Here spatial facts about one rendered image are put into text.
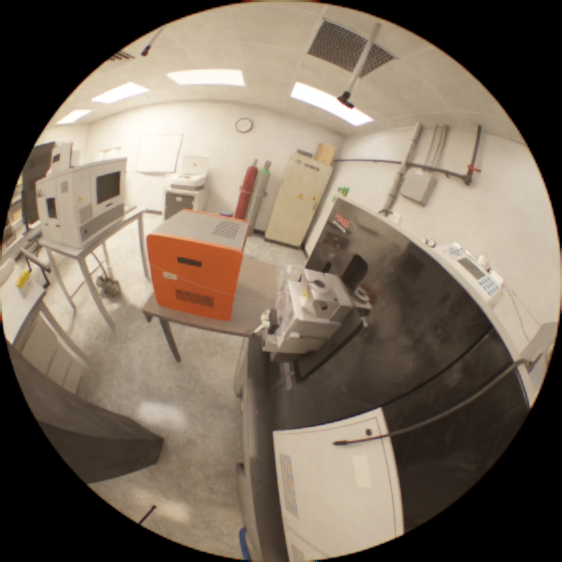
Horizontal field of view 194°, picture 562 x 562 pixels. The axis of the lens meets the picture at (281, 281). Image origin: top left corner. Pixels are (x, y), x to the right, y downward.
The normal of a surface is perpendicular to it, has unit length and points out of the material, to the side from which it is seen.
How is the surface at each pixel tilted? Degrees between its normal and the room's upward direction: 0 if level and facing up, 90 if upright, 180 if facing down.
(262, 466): 0
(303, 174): 90
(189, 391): 0
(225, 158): 90
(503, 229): 90
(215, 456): 0
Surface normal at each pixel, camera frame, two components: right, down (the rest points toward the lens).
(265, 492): 0.32, -0.76
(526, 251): -0.94, -0.20
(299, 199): 0.08, 0.62
